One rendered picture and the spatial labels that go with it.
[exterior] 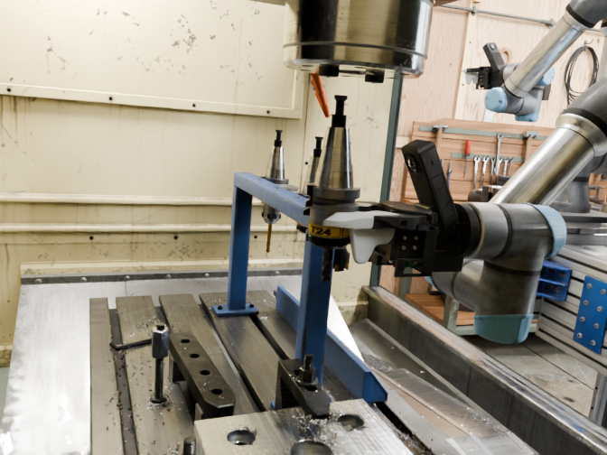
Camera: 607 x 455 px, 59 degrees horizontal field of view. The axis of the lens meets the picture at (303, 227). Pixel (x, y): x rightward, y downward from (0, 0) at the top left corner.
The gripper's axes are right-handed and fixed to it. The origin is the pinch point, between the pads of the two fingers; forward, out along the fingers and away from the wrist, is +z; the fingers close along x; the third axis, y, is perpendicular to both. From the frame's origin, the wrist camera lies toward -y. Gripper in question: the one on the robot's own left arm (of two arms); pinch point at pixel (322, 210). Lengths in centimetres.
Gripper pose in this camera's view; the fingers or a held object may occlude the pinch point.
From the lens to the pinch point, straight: 62.2
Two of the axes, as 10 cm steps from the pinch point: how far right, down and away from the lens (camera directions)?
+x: -3.7, -2.2, 9.1
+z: -9.3, -0.1, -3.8
